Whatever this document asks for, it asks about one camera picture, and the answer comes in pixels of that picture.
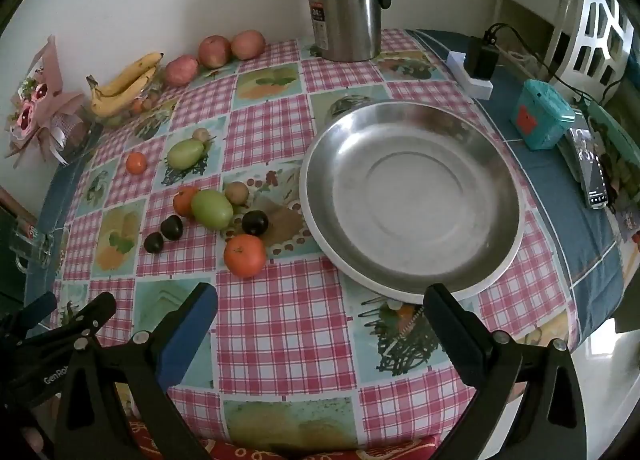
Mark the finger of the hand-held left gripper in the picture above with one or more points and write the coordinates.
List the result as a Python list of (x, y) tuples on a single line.
[(37, 307), (45, 370)]

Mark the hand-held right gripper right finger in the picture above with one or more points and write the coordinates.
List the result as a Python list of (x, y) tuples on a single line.
[(455, 335)]

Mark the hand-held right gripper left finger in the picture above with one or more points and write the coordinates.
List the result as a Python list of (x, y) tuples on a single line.
[(185, 335)]

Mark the dark plum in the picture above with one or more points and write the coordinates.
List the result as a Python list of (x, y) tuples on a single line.
[(154, 242), (255, 222), (171, 227)]

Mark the orange tangerine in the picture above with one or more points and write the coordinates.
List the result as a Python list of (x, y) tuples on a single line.
[(244, 255), (184, 201), (136, 162)]

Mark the green mango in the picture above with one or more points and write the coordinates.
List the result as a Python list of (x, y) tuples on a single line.
[(212, 208), (186, 153)]

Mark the round stainless steel plate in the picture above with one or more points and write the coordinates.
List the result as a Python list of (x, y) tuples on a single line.
[(410, 200)]

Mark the brown kiwi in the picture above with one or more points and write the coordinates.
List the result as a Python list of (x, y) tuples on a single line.
[(236, 192), (201, 134)]

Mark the clear plastic holder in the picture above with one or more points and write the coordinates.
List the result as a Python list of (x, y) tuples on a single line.
[(30, 240)]

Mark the pink checkered tablecloth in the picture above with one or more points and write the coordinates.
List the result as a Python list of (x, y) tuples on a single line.
[(280, 330)]

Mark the red patterned cloth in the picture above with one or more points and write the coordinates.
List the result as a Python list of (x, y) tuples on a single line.
[(240, 452)]

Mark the pink flower bouquet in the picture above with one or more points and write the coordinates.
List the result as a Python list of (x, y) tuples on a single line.
[(45, 105)]

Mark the black smartphone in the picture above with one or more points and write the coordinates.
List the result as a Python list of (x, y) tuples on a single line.
[(590, 165)]

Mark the yellow banana bunch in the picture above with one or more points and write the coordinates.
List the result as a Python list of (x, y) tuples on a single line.
[(120, 95)]

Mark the clear plastic fruit box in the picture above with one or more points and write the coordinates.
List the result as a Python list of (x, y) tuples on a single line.
[(145, 104)]

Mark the teal box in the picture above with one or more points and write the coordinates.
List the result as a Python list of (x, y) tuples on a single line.
[(542, 115)]

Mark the teal plastic tool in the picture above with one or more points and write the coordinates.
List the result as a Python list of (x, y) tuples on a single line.
[(612, 127)]

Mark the red apple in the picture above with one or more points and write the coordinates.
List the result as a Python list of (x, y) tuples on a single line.
[(214, 51), (248, 44), (181, 70)]

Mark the white power strip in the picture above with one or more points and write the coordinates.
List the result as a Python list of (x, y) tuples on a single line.
[(457, 62)]

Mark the black charger plug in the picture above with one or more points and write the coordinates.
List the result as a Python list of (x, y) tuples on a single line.
[(480, 60)]

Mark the stainless steel thermos jug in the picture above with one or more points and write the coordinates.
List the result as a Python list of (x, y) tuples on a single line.
[(345, 5)]

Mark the white plastic chair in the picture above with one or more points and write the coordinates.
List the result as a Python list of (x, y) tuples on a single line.
[(590, 5)]

